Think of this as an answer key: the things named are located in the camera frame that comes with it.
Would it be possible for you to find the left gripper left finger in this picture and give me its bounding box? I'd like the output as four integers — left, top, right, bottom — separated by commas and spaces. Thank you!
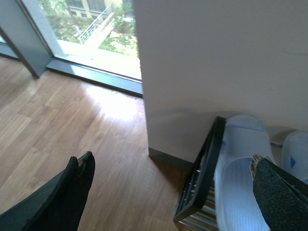
0, 151, 95, 231

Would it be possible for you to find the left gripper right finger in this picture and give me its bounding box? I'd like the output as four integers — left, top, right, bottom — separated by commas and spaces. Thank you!
250, 154, 308, 231

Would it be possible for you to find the black metal shoe rack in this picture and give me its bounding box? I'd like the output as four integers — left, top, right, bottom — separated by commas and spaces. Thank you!
173, 116, 283, 231

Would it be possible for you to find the light blue slide sandal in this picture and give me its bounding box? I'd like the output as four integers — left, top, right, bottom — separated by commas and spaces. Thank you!
281, 130, 308, 184
214, 114, 274, 231

